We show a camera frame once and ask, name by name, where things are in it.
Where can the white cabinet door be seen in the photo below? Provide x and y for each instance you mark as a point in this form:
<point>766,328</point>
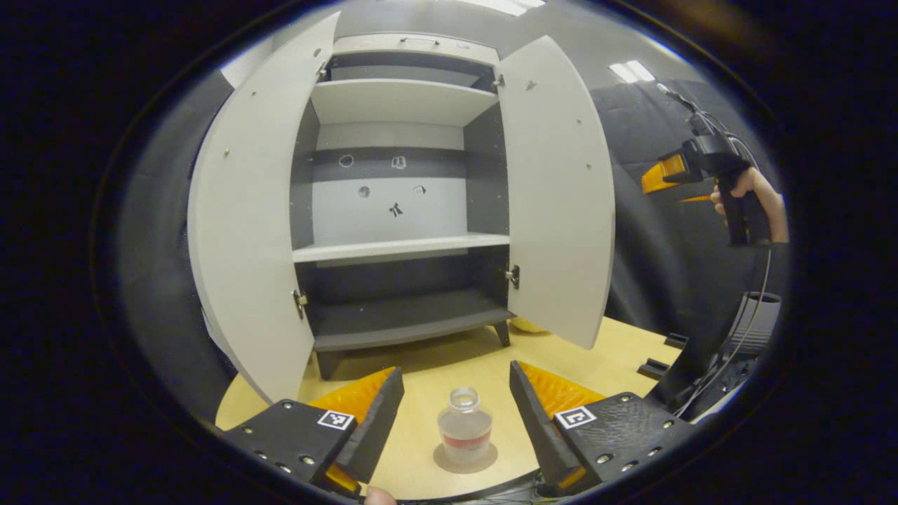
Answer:
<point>252,231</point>
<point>554,196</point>

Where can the long ceiling light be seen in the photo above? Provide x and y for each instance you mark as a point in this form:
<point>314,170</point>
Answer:
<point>501,5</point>

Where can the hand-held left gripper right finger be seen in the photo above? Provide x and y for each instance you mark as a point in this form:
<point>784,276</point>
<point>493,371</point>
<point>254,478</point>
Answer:
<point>537,428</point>

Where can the square ceiling light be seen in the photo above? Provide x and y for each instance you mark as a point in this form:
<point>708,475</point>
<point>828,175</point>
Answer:
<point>631,71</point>

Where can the yellow round object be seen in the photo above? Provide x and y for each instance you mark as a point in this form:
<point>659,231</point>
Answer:
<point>526,325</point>

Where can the black floor stand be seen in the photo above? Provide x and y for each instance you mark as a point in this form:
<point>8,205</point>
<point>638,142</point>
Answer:
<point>691,365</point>

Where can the clear plastic bottle red label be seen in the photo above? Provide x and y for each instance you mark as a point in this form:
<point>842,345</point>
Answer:
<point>464,428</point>

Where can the black backdrop cloth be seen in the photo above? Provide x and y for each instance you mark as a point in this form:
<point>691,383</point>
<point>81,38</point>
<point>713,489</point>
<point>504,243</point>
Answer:
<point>673,266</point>

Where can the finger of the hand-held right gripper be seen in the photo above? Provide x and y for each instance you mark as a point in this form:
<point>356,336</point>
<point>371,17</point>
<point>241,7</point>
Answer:
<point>698,199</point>
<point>666,174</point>

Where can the grey bin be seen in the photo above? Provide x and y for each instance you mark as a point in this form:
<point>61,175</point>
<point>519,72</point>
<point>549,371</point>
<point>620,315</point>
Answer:
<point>761,326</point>

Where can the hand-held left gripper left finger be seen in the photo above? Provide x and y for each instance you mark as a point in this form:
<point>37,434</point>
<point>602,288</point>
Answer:
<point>379,428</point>

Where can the round brown coaster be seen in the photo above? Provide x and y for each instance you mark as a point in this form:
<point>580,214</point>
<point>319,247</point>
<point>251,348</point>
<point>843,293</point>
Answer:
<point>440,461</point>

